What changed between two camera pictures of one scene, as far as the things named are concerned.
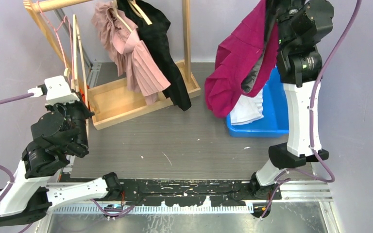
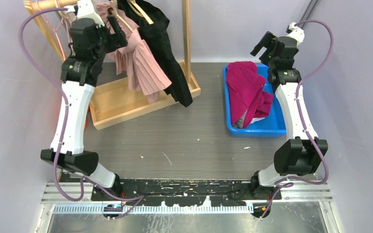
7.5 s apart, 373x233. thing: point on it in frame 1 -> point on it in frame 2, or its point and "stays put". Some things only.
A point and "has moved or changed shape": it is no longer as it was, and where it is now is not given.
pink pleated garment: x=129 y=56 stays put
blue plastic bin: x=275 y=123 stays put
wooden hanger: x=76 y=29 has moved or changed shape
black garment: x=156 y=37 stays put
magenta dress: x=235 y=54 -> x=245 y=91
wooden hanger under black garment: x=139 y=12 stays put
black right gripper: x=277 y=1 -> x=267 y=41
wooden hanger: x=115 y=7 stays put
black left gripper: x=77 y=103 -> x=117 y=39
